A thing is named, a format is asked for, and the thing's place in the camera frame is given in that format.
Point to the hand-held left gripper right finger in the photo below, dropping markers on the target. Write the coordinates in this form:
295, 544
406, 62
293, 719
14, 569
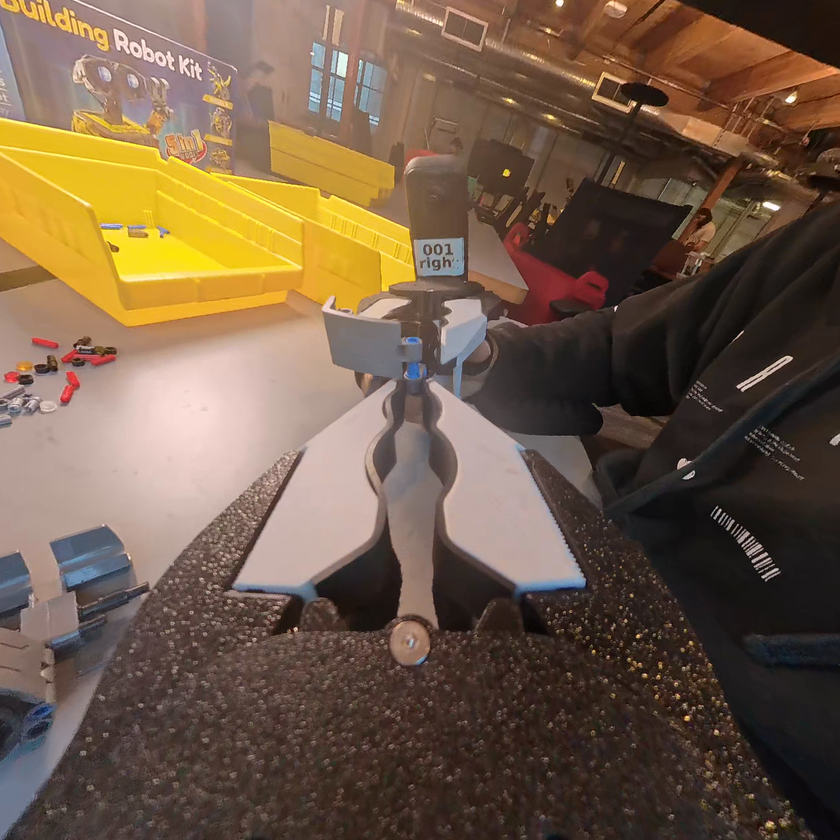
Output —
505, 525

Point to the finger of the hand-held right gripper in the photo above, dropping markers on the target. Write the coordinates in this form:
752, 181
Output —
469, 334

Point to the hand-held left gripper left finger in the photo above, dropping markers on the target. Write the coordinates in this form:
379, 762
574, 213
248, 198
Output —
315, 525

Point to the grey curved brick panel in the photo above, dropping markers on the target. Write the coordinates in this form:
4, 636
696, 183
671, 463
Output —
361, 348

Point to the black round toy lens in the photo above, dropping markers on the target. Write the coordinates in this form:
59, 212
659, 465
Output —
371, 384

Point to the person's right hand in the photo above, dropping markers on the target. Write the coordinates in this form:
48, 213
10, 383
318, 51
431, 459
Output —
491, 361

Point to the wooden table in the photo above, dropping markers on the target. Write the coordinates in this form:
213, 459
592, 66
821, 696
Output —
492, 256

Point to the yellow plastic storage bin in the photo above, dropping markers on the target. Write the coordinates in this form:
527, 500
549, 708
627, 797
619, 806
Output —
348, 262
164, 289

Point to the stacked yellow bins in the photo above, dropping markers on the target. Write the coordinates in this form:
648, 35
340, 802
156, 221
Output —
328, 164

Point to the paned window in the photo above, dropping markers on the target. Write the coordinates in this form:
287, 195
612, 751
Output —
341, 85

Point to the white ceiling vent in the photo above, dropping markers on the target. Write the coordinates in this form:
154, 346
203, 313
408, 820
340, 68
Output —
464, 27
610, 88

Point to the black office chair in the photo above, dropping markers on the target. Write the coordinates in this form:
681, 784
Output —
617, 236

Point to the black disc on pole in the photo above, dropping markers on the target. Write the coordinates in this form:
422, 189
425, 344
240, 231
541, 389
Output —
644, 95

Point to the grey brick head assembly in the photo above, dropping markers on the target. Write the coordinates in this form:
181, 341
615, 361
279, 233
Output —
39, 623

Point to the pile of small brick parts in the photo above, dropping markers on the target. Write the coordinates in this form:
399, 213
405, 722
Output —
72, 358

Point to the dark blue toy kit box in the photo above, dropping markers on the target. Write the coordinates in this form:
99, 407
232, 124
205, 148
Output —
98, 65

